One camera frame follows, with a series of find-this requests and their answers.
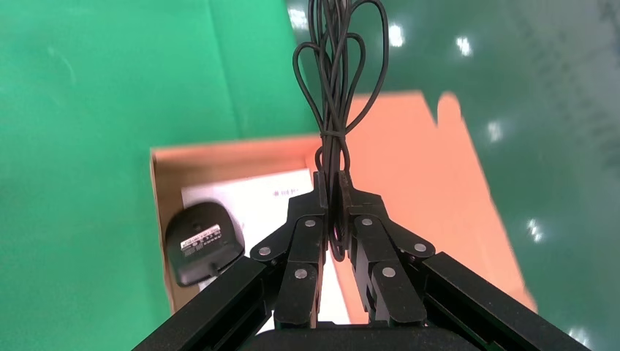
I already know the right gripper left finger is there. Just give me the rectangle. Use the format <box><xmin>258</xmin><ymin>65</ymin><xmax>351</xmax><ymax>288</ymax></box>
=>
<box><xmin>133</xmin><ymin>170</ymin><xmax>331</xmax><ymax>351</ymax></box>

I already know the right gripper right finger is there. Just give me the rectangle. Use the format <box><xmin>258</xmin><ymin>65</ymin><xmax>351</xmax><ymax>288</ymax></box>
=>
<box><xmin>338</xmin><ymin>170</ymin><xmax>589</xmax><ymax>351</ymax></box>

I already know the black wired computer mouse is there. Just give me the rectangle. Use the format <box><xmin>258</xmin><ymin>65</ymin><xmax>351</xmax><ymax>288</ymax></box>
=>
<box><xmin>165</xmin><ymin>0</ymin><xmax>390</xmax><ymax>287</ymax></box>

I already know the orange cardboard box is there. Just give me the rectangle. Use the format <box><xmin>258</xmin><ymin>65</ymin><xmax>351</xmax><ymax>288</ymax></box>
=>
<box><xmin>150</xmin><ymin>90</ymin><xmax>539</xmax><ymax>325</ymax></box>

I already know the white printed instruction sheet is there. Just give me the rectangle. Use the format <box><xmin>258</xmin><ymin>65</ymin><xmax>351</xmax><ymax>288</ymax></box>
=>
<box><xmin>181</xmin><ymin>167</ymin><xmax>349</xmax><ymax>325</ymax></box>

